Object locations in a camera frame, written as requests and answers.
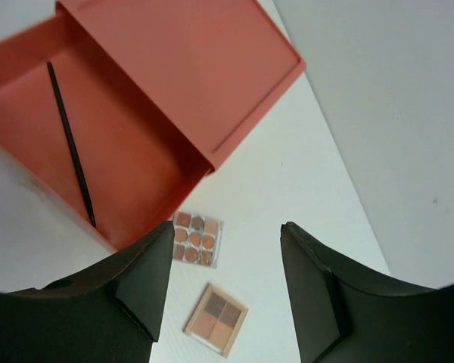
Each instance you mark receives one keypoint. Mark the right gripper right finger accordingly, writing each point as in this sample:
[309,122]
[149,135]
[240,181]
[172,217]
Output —
[344,311]

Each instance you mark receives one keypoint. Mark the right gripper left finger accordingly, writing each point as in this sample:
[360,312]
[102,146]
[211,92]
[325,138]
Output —
[111,311]

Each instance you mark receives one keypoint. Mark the four-pan brown eyeshadow palette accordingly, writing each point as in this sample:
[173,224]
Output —
[216,320]

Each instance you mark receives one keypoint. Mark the nine-pan warm eyeshadow palette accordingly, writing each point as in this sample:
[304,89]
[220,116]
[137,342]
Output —
[197,238]

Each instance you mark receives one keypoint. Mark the orange drawer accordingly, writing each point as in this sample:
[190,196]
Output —
[138,166]

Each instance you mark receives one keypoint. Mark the thin black liner brush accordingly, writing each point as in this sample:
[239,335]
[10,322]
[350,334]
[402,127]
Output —
[77,166]

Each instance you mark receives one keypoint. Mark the orange drawer box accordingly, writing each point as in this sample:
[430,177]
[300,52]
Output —
[214,68]

